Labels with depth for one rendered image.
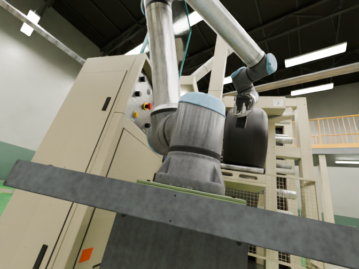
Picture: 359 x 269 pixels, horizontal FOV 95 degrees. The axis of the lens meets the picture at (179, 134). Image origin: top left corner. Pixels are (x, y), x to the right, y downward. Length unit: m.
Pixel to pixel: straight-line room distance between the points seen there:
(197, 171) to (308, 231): 0.22
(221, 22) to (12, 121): 9.38
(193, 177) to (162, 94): 0.36
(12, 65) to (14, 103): 1.63
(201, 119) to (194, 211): 0.27
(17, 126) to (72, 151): 8.91
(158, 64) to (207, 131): 0.37
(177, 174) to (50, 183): 0.23
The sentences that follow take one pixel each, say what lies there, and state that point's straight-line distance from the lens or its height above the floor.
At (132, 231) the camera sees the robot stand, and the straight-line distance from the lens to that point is 0.37.
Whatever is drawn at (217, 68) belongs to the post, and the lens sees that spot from 1.91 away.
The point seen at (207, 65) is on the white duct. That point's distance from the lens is 2.37.
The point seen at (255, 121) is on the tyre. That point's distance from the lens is 1.29.
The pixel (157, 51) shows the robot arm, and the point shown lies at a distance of 0.72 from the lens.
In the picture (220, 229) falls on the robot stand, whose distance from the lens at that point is 0.22.
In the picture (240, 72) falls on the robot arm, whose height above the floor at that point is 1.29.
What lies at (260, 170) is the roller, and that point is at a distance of 1.30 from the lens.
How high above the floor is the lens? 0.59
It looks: 22 degrees up
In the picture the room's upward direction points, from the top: 12 degrees clockwise
